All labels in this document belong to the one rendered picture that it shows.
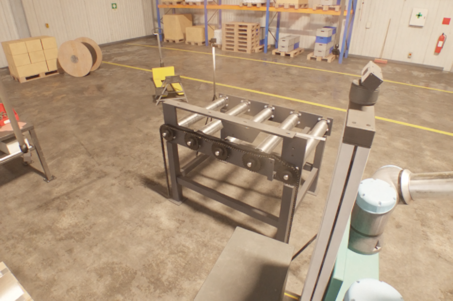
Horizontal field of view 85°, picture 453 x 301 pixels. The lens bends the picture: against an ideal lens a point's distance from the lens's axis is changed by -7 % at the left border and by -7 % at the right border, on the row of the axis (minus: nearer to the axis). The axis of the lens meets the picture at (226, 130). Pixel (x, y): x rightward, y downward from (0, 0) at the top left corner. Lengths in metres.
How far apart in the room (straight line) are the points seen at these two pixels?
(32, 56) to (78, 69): 1.29
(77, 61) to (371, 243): 7.92
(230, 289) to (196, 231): 1.40
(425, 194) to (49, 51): 8.87
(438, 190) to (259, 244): 0.86
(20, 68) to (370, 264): 8.66
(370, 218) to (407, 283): 1.64
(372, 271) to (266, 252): 0.53
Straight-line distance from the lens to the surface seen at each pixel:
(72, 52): 8.33
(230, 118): 2.03
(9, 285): 2.36
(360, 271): 1.24
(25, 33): 11.64
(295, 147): 1.91
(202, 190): 2.65
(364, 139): 0.62
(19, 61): 8.85
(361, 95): 0.73
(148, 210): 3.00
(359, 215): 1.20
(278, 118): 2.96
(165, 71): 6.93
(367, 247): 1.28
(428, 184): 1.27
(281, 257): 1.50
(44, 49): 9.01
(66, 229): 3.12
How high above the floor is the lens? 2.03
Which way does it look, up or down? 28 degrees down
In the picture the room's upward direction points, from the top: straight up
